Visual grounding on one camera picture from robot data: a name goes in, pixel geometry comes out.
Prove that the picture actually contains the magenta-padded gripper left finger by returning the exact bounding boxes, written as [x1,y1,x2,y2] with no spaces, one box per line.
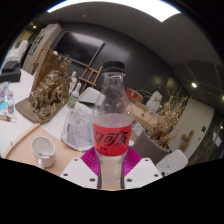
[59,146,100,190]

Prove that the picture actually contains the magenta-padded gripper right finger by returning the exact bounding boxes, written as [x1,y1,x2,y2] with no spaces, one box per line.
[123,145,164,190]

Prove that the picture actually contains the clear red-labelled drink bottle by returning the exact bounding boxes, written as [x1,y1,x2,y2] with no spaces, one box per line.
[91,60,134,190]

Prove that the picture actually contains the light wooden drawing board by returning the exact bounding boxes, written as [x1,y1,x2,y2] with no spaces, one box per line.
[1,123,88,178]

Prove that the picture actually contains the dried plant in grey pot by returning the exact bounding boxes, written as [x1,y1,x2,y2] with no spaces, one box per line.
[130,94,189,166]

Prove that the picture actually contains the white plastic chair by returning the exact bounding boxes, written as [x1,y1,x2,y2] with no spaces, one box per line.
[155,148,189,178]
[78,86,101,105]

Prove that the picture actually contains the white ceramic mug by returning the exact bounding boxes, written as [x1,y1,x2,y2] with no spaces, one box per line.
[30,135,57,169]

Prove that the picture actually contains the grey printed newspaper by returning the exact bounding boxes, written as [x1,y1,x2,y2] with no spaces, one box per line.
[59,101,96,153]

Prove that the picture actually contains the brown wooden figure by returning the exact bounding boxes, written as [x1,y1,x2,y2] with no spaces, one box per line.
[178,129,195,153]

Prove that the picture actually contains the brown cardboard box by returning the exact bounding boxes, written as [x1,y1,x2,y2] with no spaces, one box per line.
[128,99,158,134]

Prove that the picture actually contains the tall white plaster statue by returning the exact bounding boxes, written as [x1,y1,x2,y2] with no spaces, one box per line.
[145,90,163,113]

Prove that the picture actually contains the green-labelled spray bottle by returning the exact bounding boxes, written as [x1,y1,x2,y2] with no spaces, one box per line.
[67,82,82,109]

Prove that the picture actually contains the red box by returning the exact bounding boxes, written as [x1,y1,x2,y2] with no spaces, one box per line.
[125,87,144,103]

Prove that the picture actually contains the golden relief sculpture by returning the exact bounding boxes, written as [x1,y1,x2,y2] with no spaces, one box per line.
[29,56,73,118]

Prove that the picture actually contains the small white plaster figure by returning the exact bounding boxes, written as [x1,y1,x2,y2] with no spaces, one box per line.
[68,70,78,94]

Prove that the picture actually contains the small ink bottle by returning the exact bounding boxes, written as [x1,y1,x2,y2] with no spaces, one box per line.
[7,98,16,115]

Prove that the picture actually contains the wooden easel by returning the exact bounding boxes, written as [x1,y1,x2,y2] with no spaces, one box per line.
[78,64,104,93]

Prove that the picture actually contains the colourful book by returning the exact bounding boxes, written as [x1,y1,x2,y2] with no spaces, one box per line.
[0,81,16,113]

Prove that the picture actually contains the black boxes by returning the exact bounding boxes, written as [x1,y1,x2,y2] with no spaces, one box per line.
[0,59,23,84]

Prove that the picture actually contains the white cabinet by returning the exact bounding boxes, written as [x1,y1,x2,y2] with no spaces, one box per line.
[22,23,63,74]

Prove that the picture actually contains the long ceiling light strip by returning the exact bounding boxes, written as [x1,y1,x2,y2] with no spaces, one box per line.
[46,0,183,23]

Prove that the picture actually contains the black wall screen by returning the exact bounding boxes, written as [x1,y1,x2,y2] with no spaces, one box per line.
[52,30,106,68]

